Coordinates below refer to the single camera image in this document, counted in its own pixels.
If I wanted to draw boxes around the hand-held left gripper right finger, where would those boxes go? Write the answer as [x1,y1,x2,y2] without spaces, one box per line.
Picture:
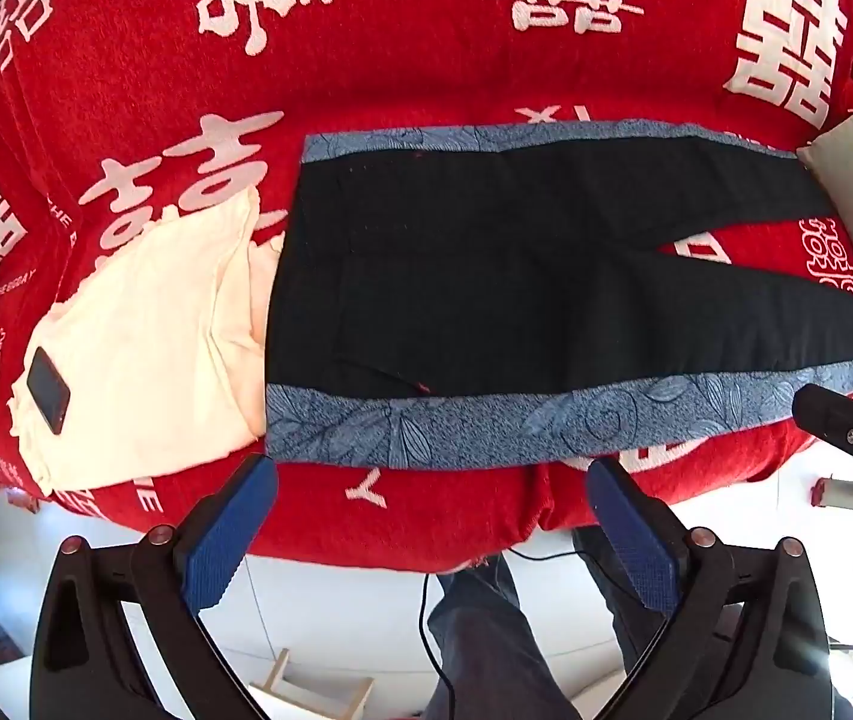
[587,457,834,720]

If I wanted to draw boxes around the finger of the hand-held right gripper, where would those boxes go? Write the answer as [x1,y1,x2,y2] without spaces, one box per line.
[792,384,853,460]

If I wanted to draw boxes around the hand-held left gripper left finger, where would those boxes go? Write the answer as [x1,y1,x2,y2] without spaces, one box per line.
[32,456,281,720]

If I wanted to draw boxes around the black pants with blue stripes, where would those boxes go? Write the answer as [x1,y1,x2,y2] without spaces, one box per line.
[265,118,853,470]

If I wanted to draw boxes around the white stand with red parts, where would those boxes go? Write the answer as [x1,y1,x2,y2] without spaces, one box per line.
[809,474,853,650]

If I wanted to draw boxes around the person's right leg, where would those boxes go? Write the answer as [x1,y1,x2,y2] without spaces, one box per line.
[571,525,671,680]

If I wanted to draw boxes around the person's leg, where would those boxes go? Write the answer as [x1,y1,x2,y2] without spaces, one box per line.
[424,553,585,720]
[571,525,671,680]

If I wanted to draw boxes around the person's left leg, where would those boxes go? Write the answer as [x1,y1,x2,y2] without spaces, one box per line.
[424,553,585,720]

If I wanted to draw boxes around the cream folded garment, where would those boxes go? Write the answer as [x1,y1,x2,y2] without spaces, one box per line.
[7,187,285,497]

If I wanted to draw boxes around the black smartphone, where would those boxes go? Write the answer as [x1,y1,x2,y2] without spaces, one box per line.
[25,347,72,436]

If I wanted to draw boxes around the red printed blanket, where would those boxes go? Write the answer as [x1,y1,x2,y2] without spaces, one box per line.
[0,0,853,575]

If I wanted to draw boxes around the black cable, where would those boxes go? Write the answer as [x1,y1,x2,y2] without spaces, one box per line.
[417,546,585,720]

